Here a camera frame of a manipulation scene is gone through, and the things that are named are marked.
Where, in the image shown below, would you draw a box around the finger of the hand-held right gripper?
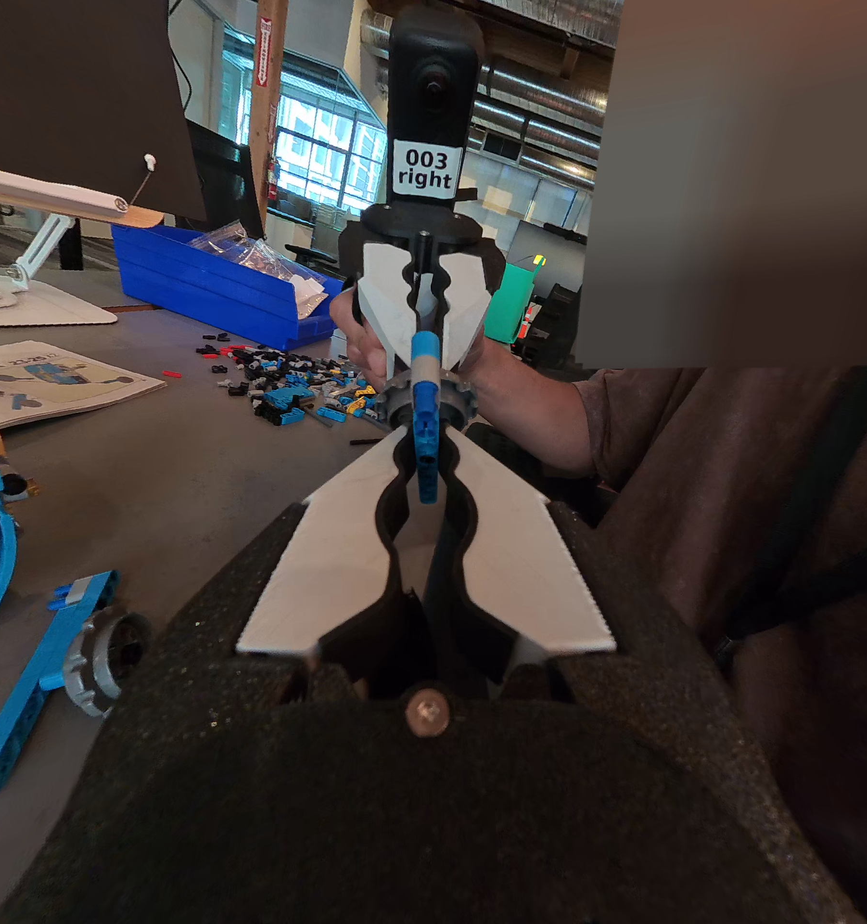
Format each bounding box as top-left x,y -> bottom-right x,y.
430,251 -> 494,371
357,242 -> 423,382

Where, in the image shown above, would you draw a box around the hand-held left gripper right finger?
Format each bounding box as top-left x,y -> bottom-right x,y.
437,426 -> 617,683

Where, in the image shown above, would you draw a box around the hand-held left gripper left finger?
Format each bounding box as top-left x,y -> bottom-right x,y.
237,424 -> 414,680

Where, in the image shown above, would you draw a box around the blue beam wheel assembly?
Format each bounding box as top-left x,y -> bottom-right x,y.
372,231 -> 481,506
0,570 -> 153,804

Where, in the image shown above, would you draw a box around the person's right forearm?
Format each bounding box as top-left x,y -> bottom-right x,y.
470,335 -> 597,474

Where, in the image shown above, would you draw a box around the grey desk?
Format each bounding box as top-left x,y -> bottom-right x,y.
0,263 -> 521,924

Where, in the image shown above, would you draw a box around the person's right hand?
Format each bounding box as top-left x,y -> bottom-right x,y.
329,285 -> 395,394

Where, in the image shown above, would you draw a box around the teal plastic bin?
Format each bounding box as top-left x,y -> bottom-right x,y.
485,253 -> 548,345

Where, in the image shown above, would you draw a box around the black mesh office chair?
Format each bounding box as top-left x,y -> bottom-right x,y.
509,220 -> 589,371

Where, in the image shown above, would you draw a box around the clear plastic bags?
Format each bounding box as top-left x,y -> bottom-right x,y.
188,220 -> 331,320

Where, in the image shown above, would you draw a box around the pile of loose bricks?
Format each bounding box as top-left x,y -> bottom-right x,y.
195,331 -> 395,445

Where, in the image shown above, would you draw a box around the blue plastic bin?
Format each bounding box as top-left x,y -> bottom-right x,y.
111,224 -> 342,351

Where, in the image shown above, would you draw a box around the instruction booklet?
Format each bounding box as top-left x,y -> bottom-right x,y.
0,339 -> 167,433

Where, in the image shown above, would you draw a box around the white folding stand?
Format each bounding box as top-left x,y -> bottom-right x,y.
0,162 -> 167,329

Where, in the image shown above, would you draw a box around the dark monitor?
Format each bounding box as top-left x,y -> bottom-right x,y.
0,0 -> 208,225

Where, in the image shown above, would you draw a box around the wooden post red label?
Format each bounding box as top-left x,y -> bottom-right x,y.
249,0 -> 290,232

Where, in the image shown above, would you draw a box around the black shoulder strap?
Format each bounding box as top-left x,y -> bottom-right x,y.
715,372 -> 867,654

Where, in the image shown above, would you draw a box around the thin cable white plug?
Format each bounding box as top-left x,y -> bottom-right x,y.
127,153 -> 159,210

